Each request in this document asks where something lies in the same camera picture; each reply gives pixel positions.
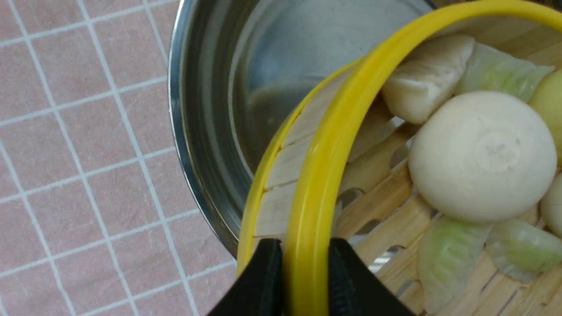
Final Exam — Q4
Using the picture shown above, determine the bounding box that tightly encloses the white folded dumpling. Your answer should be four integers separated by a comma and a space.
381, 35, 476, 125

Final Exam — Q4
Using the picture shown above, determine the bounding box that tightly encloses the stainless steel pot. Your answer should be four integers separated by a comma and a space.
168, 0, 437, 256

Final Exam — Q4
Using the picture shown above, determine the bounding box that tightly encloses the pink checkered tablecloth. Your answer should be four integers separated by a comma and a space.
1, 0, 235, 316

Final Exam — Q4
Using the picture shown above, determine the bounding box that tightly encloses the yellowish round bun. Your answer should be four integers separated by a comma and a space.
529, 69, 562, 166

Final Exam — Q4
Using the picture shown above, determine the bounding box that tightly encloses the green dumpling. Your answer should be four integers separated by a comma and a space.
417, 216, 493, 314
486, 219, 562, 284
454, 43, 555, 103

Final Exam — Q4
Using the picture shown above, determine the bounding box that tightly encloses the green dumpling lower left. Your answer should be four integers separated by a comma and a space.
417, 216, 493, 314

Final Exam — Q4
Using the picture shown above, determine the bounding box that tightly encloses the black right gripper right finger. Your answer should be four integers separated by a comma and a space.
328, 238, 414, 316

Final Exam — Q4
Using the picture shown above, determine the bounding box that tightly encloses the white round steamed bun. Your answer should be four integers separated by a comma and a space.
408, 91, 557, 223

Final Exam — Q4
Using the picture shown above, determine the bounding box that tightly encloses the green dumpling upper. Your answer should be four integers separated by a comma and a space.
454, 43, 555, 103

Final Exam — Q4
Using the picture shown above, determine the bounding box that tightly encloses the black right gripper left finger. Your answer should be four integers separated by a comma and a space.
209, 238, 284, 316

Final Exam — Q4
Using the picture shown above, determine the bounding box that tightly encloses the yellow rimmed bamboo steamer basket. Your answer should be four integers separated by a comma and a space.
237, 0, 561, 316

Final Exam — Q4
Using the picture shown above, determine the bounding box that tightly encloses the green dumpling lower right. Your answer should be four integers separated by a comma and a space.
486, 219, 562, 284

